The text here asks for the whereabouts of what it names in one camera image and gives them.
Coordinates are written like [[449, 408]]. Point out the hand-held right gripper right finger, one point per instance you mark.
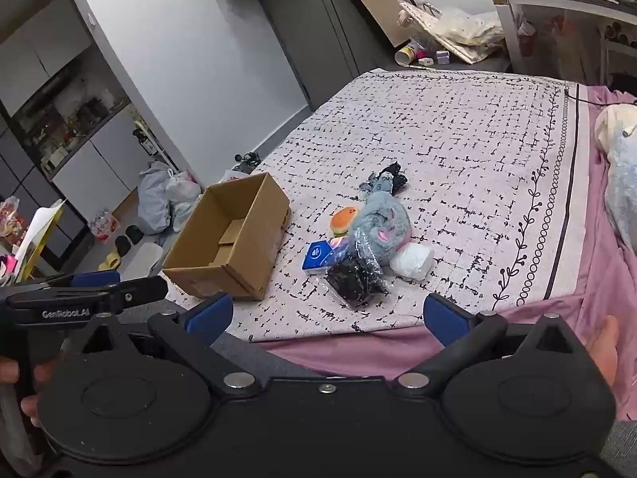
[[445, 316]]

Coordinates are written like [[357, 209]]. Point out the white tote bag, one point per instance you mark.
[[463, 30]]

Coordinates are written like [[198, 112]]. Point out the grey black frilly cloth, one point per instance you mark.
[[385, 181]]

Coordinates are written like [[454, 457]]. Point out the pink bedsheet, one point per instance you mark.
[[572, 318]]

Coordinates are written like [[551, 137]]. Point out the grey plastic bag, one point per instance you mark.
[[154, 199]]

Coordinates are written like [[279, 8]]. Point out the red bottle pack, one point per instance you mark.
[[104, 226]]

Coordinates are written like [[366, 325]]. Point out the blue tissue packet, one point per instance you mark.
[[318, 256]]

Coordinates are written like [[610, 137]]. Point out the black slipper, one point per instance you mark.
[[133, 234], [123, 247]]

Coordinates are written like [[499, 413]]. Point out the yellow noodle cup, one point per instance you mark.
[[409, 53]]

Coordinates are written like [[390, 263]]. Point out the white paper sheet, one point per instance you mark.
[[40, 229]]

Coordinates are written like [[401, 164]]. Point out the person's right hand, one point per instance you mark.
[[607, 353]]

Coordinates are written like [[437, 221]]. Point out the brown cardboard panel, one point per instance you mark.
[[373, 0]]

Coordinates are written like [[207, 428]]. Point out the small lavender box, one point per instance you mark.
[[443, 57]]

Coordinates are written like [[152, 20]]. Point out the white black patterned blanket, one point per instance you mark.
[[448, 134]]

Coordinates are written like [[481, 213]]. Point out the grey wardrobe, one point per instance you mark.
[[308, 35]]

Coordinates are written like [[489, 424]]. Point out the grey storage cabinet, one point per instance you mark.
[[89, 169]]

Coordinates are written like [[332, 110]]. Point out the white desk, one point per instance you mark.
[[557, 5]]

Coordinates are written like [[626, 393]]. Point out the white soft packet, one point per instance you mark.
[[410, 261]]

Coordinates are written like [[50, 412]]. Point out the yellow slipper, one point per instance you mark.
[[109, 261]]

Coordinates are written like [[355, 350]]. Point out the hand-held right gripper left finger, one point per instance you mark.
[[211, 314]]

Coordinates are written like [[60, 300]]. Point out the grey plush toy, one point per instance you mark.
[[378, 219]]

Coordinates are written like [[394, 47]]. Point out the colourful snack packets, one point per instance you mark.
[[11, 219]]

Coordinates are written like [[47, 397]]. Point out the person's left hand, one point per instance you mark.
[[31, 408]]

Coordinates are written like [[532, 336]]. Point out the black spray bottle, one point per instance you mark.
[[144, 142]]

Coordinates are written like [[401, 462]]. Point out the brown cardboard box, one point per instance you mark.
[[263, 239]]

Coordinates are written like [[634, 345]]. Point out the red white plastic bag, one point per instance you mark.
[[233, 176]]

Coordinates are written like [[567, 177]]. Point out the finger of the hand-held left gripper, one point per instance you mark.
[[144, 291], [97, 279]]

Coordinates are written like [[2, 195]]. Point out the orange hamburger plush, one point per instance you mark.
[[343, 220]]

